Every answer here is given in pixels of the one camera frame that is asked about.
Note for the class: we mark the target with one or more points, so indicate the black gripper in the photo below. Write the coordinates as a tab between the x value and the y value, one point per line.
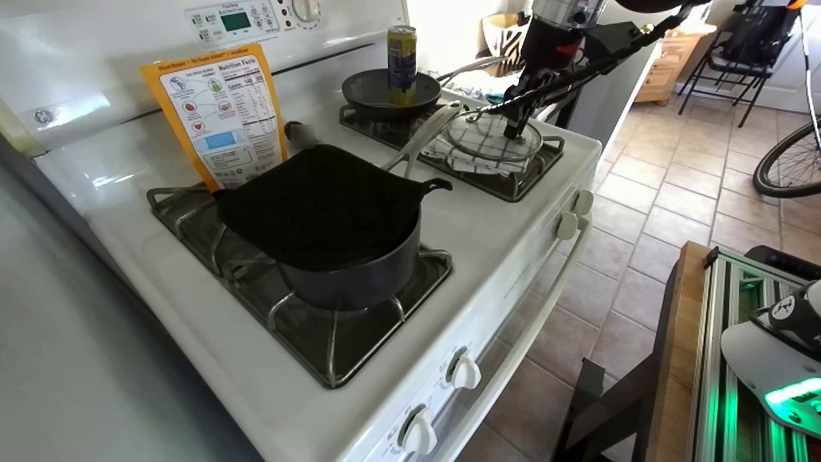
555	47

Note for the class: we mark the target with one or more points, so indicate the round glass pot lid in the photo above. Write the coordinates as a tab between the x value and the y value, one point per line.
488	141

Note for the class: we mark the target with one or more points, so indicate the black cooking pot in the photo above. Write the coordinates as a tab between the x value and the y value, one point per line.
361	273

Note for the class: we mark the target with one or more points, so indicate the black burner grate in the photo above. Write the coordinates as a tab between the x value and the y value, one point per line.
521	182
343	360

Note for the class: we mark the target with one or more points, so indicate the white checkered dish cloth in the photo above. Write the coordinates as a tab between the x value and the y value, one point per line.
437	155

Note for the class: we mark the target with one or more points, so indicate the white plastic utensil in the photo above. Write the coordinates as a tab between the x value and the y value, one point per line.
428	131

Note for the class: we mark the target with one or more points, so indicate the white stove knob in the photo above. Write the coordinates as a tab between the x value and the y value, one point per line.
464	371
583	201
566	224
418	431

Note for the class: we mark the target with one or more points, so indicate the white gas stove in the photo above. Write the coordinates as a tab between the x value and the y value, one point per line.
497	214

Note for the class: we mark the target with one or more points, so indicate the yellow and blue can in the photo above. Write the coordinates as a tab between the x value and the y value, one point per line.
401	54

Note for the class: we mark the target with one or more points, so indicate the wooden crate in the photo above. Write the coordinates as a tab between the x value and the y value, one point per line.
672	66

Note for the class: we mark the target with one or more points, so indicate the black frying pan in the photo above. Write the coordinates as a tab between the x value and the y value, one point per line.
376	91

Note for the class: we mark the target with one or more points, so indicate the black chair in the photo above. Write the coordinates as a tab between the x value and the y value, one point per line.
754	39

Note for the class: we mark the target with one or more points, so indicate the black bicycle wheel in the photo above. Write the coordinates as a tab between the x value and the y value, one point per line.
763	168

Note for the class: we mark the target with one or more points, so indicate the wooden board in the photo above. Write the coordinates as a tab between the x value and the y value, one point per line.
684	341

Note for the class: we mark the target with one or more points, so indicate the dark wooden brace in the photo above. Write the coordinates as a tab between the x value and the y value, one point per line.
598	410

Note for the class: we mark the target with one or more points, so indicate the aluminium frame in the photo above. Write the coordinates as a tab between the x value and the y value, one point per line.
714	360

